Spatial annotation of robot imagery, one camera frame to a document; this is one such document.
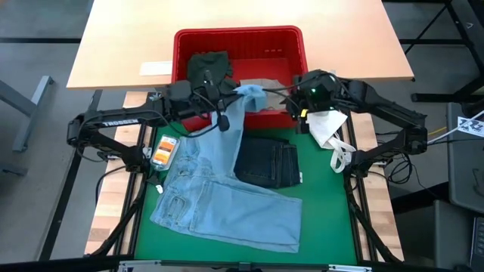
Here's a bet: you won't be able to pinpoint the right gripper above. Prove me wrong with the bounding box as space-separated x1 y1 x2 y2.
286 69 343 122

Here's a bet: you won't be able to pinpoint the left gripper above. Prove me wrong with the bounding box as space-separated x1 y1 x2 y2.
191 81 243 115

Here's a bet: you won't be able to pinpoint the faded black jeans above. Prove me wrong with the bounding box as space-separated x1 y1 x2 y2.
233 134 303 190

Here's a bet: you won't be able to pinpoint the light blue jeans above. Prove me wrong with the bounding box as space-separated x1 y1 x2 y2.
150 84 303 254

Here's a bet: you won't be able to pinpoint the red plastic laundry basket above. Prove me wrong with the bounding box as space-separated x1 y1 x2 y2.
172 25 309 132

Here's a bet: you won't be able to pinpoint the white cloth bag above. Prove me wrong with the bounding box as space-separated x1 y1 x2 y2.
306 110 358 174

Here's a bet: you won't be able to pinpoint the dark green garment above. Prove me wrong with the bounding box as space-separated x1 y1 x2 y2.
187 51 239 95

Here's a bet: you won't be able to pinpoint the beige trousers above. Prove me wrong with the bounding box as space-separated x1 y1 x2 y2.
240 78 292 113

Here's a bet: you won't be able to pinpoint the white paper sheet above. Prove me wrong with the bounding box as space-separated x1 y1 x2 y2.
138 60 174 76

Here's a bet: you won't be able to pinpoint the orange label plastic package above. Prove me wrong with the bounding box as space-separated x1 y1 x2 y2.
150 134 182 172

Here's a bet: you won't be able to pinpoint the light wooden table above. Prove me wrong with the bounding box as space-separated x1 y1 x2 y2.
66 0 415 91

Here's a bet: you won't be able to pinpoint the green table mat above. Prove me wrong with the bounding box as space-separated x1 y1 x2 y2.
134 113 358 265

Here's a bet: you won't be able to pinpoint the white logo tag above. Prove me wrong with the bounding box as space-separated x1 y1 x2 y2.
457 116 484 138

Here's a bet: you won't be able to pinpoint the grey cabinet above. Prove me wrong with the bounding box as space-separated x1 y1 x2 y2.
446 101 484 215

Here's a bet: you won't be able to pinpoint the aluminium bar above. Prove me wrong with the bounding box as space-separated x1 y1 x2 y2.
117 259 374 272

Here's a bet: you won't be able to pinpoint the grey metal stand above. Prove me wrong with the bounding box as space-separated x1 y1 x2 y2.
0 75 56 153

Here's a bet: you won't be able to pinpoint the dark grey box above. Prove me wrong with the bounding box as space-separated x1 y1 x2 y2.
392 199 473 269

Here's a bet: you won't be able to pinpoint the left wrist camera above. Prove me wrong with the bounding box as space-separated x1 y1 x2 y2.
216 114 231 133

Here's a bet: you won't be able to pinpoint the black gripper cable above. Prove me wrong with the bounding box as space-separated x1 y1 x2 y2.
149 109 222 139

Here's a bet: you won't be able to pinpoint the black cable bundle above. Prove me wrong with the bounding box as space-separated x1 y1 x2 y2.
387 150 417 186

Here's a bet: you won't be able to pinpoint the black desk frame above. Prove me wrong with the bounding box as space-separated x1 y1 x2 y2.
399 0 484 103

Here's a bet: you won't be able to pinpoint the black aluminium table frame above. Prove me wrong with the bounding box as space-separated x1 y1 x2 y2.
85 90 404 265

